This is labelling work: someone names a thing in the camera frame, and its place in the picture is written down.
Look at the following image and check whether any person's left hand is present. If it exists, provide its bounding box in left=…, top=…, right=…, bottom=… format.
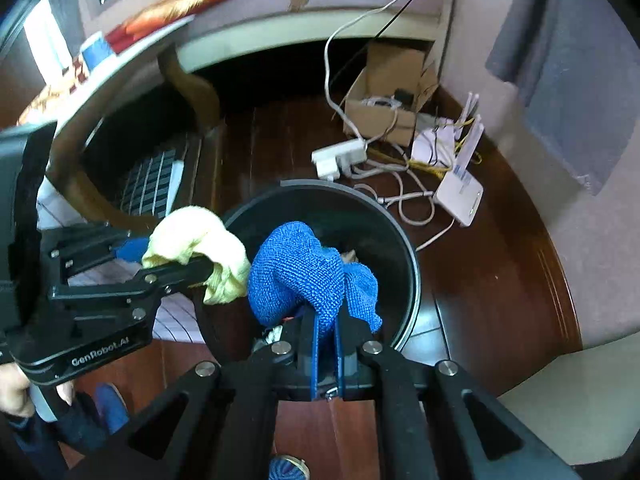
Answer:
left=0, top=360, right=77, bottom=418

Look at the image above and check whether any blue cloth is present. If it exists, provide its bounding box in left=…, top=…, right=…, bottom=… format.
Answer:
left=247, top=220, right=385, bottom=343

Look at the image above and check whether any yellow cloth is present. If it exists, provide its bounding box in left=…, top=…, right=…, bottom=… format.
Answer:
left=141, top=205, right=252, bottom=306

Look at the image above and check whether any white bed with red headboard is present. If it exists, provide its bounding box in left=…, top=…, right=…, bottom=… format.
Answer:
left=177, top=0, right=458, bottom=73

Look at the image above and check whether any white power strip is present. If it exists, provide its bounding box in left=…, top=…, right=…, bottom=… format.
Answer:
left=311, top=139, right=368, bottom=181

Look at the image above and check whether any black trash bin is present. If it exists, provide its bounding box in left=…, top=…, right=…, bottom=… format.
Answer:
left=200, top=177, right=422, bottom=403

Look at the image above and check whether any flat white router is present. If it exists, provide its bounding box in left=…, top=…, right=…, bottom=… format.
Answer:
left=432, top=167, right=485, bottom=227

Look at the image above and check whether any blue striped slipper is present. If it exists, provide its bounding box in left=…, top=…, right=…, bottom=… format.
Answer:
left=269, top=455, right=311, bottom=480

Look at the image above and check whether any plain blue slipper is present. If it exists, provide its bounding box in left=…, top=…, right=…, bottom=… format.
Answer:
left=95, top=382, right=129, bottom=433

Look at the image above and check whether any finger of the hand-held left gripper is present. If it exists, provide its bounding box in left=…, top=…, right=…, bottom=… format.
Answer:
left=50, top=256, right=217, bottom=312
left=42, top=222, right=151, bottom=277

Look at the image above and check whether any cardboard box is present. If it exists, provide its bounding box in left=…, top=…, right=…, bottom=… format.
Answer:
left=344, top=42, right=441, bottom=146

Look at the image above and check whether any blue cup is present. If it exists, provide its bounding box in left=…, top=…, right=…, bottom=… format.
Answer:
left=80, top=31, right=112, bottom=71

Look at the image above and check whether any grey curtain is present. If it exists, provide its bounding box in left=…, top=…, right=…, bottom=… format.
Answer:
left=485, top=0, right=636, bottom=196

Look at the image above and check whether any white cable tangle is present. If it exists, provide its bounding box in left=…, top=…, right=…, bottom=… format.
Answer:
left=350, top=157, right=456, bottom=253

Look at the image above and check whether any yellow cable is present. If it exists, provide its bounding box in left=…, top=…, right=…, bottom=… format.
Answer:
left=407, top=117, right=483, bottom=177

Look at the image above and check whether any white router with antennas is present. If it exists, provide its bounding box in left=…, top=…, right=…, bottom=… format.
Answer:
left=410, top=91, right=486, bottom=171

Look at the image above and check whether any white flat box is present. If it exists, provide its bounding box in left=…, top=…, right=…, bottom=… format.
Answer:
left=167, top=160, right=187, bottom=211

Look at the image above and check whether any bright side window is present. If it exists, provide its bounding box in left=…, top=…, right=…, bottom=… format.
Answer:
left=25, top=0, right=71, bottom=86

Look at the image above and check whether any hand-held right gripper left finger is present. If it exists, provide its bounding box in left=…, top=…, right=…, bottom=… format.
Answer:
left=70, top=310, right=323, bottom=480

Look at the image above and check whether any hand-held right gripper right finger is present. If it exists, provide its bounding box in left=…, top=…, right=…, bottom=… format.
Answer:
left=332, top=310, right=581, bottom=480

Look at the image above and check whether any long white cable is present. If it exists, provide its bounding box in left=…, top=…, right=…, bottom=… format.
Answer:
left=324, top=0, right=447, bottom=141

